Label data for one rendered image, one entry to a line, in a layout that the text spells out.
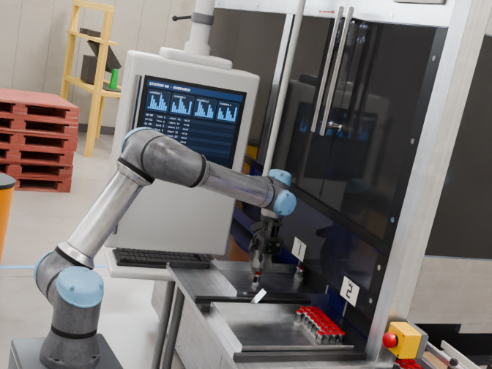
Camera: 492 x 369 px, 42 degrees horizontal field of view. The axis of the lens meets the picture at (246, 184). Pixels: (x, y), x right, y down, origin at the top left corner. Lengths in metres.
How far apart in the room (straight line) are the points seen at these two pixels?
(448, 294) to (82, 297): 0.99
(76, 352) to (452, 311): 1.03
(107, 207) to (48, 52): 7.35
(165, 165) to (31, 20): 7.39
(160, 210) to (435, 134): 1.22
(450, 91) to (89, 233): 1.00
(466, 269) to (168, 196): 1.17
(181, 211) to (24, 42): 6.64
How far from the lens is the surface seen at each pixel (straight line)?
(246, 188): 1.79
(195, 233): 2.57
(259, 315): 1.97
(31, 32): 8.98
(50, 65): 9.06
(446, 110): 1.68
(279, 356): 1.73
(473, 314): 1.98
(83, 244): 1.76
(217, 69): 2.45
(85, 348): 1.71
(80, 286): 1.64
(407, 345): 1.75
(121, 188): 1.75
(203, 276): 2.19
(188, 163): 1.66
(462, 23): 1.69
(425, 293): 1.83
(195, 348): 3.11
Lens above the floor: 1.67
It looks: 12 degrees down
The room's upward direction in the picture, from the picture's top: 11 degrees clockwise
